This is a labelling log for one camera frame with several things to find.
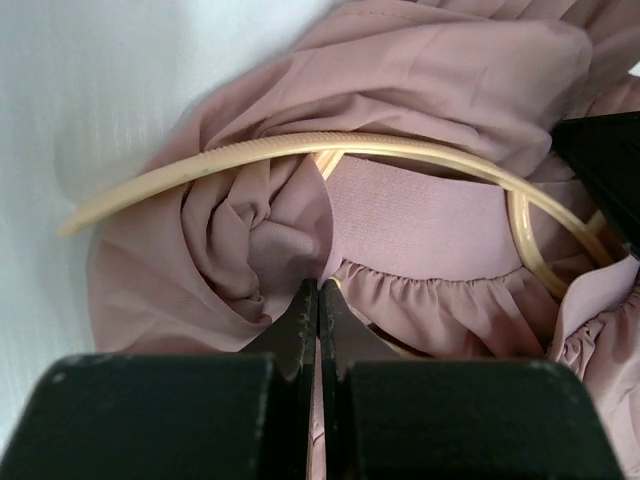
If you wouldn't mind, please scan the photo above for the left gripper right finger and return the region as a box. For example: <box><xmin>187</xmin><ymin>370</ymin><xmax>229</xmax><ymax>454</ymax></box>
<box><xmin>318</xmin><ymin>282</ymin><xmax>623</xmax><ymax>479</ymax></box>

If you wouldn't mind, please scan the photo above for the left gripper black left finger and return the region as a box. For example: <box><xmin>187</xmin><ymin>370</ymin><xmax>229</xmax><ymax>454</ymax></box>
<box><xmin>1</xmin><ymin>280</ymin><xmax>319</xmax><ymax>479</ymax></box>

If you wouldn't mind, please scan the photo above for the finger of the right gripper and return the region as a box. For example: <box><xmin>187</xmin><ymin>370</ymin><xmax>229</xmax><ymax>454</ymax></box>
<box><xmin>551</xmin><ymin>112</ymin><xmax>640</xmax><ymax>258</ymax></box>

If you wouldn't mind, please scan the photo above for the beige wooden hanger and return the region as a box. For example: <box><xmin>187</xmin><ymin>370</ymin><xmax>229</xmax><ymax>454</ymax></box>
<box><xmin>58</xmin><ymin>130</ymin><xmax>621</xmax><ymax>359</ymax></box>

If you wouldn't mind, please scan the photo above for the dusty pink pleated skirt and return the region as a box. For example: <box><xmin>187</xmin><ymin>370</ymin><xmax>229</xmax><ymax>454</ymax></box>
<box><xmin>88</xmin><ymin>1</ymin><xmax>639</xmax><ymax>479</ymax></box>

